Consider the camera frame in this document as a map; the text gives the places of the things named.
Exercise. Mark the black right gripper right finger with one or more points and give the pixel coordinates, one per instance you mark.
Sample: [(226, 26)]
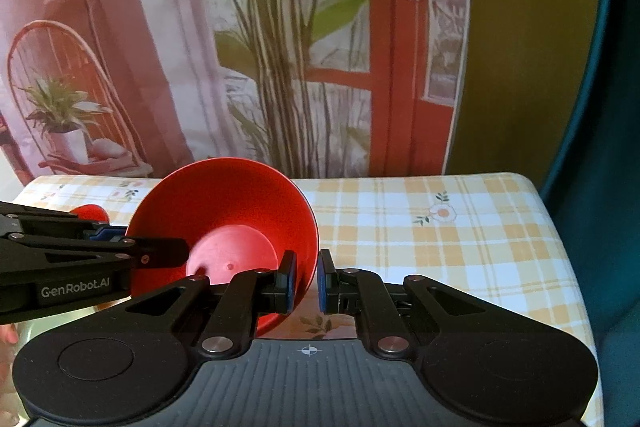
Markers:
[(363, 296)]

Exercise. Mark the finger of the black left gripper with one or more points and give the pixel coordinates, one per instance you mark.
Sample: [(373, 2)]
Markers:
[(157, 253), (109, 233)]

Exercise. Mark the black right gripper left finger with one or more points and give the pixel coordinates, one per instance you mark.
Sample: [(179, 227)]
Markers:
[(249, 295)]

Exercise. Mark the red bowl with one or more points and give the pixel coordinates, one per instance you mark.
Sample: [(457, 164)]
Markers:
[(235, 215), (91, 212)]

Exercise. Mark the yellow checkered tablecloth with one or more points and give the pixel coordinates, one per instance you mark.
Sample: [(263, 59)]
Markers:
[(474, 265)]

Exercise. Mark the printed backdrop curtain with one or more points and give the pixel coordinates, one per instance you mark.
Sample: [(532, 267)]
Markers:
[(313, 88)]

